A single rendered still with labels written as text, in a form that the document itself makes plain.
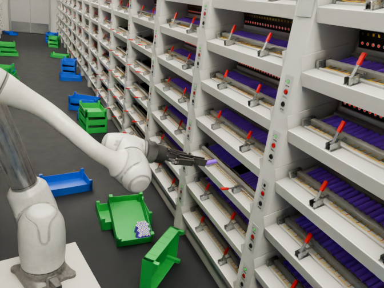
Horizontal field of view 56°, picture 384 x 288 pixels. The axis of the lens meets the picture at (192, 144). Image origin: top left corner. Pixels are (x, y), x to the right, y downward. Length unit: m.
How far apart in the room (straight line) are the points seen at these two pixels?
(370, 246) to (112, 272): 1.24
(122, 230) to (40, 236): 0.83
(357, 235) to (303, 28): 0.63
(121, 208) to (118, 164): 1.02
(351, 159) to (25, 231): 1.06
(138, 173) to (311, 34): 0.69
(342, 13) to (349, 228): 0.60
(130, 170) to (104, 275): 0.82
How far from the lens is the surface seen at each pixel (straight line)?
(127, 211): 2.20
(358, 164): 1.07
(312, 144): 1.16
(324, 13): 1.17
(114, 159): 1.20
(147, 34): 3.15
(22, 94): 1.23
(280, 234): 1.37
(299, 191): 1.26
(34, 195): 1.51
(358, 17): 1.08
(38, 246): 1.38
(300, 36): 1.22
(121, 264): 1.97
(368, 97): 1.02
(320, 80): 1.14
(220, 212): 1.77
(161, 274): 1.92
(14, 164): 1.47
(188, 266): 1.99
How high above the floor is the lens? 1.27
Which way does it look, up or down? 21 degrees down
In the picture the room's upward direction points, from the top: 8 degrees clockwise
